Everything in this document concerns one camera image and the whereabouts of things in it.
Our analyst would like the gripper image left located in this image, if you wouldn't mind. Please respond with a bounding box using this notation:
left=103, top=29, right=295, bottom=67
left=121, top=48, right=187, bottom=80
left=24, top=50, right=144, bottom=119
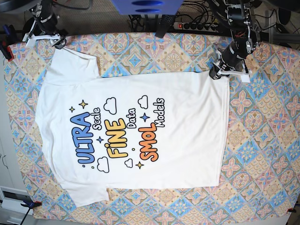
left=50, top=29, right=67, bottom=49

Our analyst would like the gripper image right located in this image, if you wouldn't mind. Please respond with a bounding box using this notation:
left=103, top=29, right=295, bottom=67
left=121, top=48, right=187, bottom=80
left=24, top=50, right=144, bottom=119
left=209, top=48, right=245, bottom=80

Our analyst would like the white printed T-shirt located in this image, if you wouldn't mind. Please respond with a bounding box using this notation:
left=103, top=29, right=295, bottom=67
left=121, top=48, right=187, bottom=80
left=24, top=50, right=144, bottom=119
left=35, top=48, right=229, bottom=207

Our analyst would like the black power strip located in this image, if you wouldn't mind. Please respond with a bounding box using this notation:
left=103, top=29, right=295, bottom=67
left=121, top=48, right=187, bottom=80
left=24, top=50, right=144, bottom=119
left=173, top=22, right=218, bottom=32

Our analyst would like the patterned tablecloth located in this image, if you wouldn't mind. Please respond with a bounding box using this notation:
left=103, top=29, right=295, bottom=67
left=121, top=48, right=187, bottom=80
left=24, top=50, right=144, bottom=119
left=3, top=41, right=300, bottom=225

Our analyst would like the white cabinet left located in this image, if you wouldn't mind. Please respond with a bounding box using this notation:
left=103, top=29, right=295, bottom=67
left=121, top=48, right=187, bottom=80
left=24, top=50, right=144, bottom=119
left=0, top=53, right=29, bottom=223

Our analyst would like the orange clamp bottom right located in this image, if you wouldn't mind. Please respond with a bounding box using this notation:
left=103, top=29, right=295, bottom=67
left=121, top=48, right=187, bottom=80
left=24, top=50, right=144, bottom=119
left=288, top=209, right=297, bottom=213

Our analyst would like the blue clamp bottom left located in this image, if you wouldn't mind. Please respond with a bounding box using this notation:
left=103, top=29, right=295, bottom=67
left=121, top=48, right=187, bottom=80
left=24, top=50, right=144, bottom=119
left=21, top=201, right=42, bottom=209

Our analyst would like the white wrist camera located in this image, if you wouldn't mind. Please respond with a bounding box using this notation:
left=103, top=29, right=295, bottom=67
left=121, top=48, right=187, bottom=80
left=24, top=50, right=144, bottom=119
left=218, top=70, right=253, bottom=83
left=22, top=33, right=54, bottom=47

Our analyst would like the black strap under mount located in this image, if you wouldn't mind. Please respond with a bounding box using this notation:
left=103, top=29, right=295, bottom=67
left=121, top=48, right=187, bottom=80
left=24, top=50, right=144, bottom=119
left=155, top=14, right=175, bottom=38

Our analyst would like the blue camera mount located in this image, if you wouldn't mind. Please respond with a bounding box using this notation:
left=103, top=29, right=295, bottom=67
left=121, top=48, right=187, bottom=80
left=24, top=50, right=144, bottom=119
left=111, top=0, right=183, bottom=15

